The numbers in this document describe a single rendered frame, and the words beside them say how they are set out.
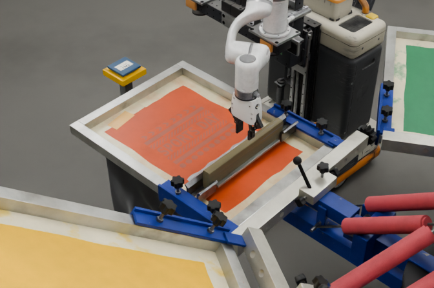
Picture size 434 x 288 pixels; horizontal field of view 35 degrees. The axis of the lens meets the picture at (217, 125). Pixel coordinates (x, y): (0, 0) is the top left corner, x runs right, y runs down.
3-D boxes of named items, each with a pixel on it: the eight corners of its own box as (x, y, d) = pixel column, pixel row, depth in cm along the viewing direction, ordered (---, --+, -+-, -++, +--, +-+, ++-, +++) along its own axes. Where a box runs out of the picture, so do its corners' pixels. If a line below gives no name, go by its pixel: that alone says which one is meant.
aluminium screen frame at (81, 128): (70, 133, 258) (69, 124, 255) (183, 68, 291) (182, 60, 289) (228, 243, 216) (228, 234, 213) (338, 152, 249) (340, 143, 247)
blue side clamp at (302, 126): (265, 123, 264) (267, 108, 259) (274, 117, 267) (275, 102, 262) (330, 159, 248) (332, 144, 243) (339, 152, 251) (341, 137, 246)
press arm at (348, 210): (302, 202, 224) (303, 191, 221) (314, 192, 227) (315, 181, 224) (347, 229, 215) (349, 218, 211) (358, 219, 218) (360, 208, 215)
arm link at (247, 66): (242, 37, 223) (272, 40, 222) (241, 64, 230) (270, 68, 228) (232, 62, 212) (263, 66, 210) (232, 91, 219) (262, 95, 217)
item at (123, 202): (114, 217, 282) (103, 137, 256) (121, 213, 284) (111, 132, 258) (196, 279, 258) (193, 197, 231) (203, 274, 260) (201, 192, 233)
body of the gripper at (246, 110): (266, 92, 221) (265, 119, 228) (242, 79, 227) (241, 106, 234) (250, 102, 217) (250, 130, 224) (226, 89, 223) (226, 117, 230)
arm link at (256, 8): (273, 7, 228) (264, 70, 225) (234, 3, 230) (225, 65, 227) (271, -1, 219) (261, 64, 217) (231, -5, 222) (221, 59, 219)
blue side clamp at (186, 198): (158, 199, 232) (157, 185, 228) (169, 192, 235) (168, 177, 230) (225, 246, 216) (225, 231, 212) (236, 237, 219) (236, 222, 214)
